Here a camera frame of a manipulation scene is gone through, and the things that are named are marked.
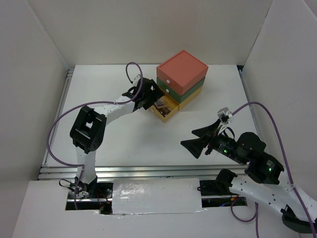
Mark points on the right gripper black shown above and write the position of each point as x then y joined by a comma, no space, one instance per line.
194,146

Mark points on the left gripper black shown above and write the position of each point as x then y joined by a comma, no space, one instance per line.
156,93

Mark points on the green drawer box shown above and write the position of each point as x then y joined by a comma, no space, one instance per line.
174,95

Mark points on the yellow drawer box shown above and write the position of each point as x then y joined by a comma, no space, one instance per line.
174,106

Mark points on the brown eyeshadow palette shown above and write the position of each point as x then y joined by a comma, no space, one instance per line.
164,110

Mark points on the colourful square eyeshadow palette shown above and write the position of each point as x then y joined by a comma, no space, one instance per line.
161,103

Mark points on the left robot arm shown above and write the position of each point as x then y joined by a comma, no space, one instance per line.
87,132

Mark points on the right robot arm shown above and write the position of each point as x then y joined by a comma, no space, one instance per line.
267,183

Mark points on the white front cover panel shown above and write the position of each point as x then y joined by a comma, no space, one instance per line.
156,196

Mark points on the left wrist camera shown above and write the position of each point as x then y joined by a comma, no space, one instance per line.
136,79

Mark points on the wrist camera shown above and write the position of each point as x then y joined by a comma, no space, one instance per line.
225,116
136,79

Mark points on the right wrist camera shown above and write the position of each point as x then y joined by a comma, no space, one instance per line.
225,116

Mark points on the aluminium table rail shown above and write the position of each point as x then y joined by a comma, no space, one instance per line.
140,145

